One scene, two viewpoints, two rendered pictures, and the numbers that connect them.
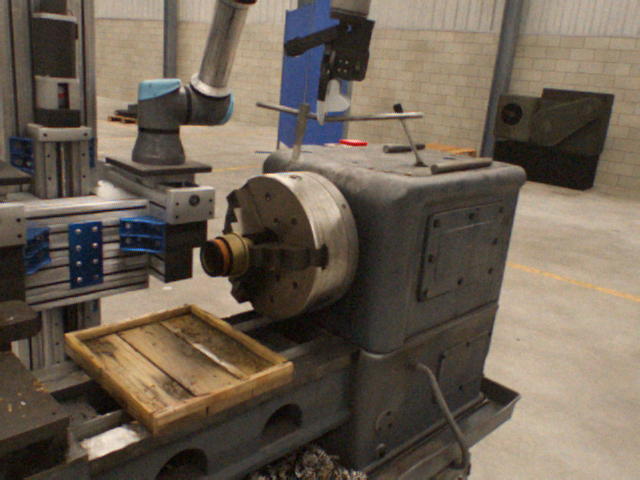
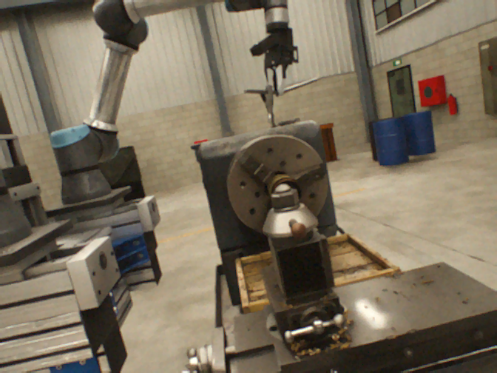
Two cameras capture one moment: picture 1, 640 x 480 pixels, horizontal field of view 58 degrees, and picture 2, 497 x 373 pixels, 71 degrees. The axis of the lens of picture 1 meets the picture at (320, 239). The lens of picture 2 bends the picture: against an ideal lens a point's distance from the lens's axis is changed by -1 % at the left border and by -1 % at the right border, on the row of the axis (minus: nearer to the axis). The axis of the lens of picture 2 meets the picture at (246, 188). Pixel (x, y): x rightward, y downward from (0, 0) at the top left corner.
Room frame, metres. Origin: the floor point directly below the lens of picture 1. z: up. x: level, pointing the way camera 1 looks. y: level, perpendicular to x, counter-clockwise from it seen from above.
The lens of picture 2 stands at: (0.52, 0.97, 1.27)
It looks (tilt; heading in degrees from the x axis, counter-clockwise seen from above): 9 degrees down; 313
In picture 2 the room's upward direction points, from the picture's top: 12 degrees counter-clockwise
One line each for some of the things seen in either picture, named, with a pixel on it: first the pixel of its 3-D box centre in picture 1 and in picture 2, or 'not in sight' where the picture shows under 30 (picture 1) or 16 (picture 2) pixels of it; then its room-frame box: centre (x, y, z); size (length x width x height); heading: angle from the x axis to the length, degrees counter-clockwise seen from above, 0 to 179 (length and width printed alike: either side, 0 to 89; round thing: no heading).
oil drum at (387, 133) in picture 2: not in sight; (390, 141); (3.08, -6.29, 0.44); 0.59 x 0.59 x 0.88
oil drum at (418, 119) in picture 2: not in sight; (418, 133); (2.78, -7.19, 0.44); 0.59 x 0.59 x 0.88
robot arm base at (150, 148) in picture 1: (158, 143); (83, 183); (1.66, 0.49, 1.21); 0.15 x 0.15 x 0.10
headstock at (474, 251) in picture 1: (390, 228); (257, 177); (1.52, -0.19, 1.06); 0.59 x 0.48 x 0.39; 136
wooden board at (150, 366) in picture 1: (177, 357); (307, 270); (1.02, 0.26, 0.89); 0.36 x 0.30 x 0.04; 46
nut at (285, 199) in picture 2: not in sight; (284, 196); (0.81, 0.57, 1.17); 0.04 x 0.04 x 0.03
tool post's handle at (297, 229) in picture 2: not in sight; (296, 228); (0.78, 0.61, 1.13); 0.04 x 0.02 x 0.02; 136
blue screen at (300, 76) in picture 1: (307, 90); not in sight; (8.06, 0.36, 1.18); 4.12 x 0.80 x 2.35; 15
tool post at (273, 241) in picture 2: not in sight; (299, 258); (0.81, 0.57, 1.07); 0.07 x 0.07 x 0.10; 46
